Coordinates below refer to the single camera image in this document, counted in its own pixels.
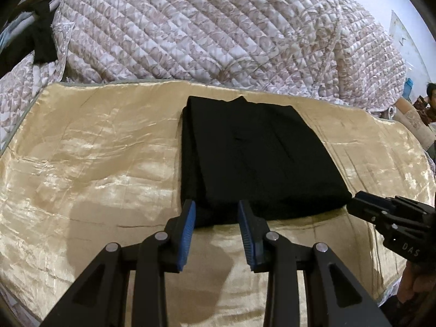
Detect golden satin blanket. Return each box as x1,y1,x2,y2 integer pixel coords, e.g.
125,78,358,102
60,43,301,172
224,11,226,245
0,80,436,327

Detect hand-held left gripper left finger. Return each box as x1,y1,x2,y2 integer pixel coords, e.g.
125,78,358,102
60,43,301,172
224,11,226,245
40,199,197,327

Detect black pants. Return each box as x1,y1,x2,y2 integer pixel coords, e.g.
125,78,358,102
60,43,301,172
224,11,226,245
180,95,352,229

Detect person's right hand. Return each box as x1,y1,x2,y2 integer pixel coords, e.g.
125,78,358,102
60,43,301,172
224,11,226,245
397,261,436,302

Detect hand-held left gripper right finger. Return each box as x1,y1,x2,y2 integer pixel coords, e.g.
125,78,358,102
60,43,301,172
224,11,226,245
237,199,393,327

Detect quilted floral comforter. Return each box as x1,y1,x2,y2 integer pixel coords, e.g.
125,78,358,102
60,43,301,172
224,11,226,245
0,0,408,137

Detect dark cloth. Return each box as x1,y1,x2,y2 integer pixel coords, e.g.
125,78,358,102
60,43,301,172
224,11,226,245
32,2,59,64

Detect brown patterned pillow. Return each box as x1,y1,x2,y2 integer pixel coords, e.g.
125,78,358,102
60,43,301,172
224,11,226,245
394,97,436,151

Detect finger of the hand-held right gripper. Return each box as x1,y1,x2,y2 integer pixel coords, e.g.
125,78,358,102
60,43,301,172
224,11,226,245
353,192,396,209
346,199,386,228

